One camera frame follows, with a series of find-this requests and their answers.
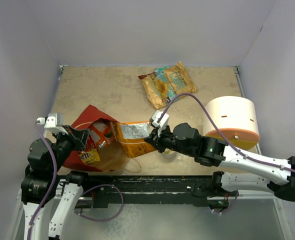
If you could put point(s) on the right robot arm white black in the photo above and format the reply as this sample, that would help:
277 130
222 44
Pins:
267 174

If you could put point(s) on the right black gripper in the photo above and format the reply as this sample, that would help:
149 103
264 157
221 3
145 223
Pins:
156 136

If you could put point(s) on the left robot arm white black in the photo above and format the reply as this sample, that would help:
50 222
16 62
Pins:
38 188

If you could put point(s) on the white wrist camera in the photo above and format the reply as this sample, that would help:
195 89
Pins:
158 120
53 123

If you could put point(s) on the yellow candy packet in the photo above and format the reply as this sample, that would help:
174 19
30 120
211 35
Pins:
89 157

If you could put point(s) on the green snack packet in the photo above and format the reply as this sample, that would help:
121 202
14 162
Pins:
159 71

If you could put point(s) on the large white paper roll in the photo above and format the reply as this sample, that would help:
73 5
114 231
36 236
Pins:
236 118

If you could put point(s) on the yellow kettle chips bag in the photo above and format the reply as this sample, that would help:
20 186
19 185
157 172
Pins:
160 90

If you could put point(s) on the red brown paper bag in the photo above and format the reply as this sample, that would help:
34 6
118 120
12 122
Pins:
105 149

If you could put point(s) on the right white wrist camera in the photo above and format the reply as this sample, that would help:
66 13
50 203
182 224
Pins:
158 120

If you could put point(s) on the clear tape roll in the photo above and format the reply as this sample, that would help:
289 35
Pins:
169 154

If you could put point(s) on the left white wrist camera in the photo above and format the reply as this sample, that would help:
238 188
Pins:
53 123

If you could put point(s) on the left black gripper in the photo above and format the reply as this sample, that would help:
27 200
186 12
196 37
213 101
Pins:
80 134

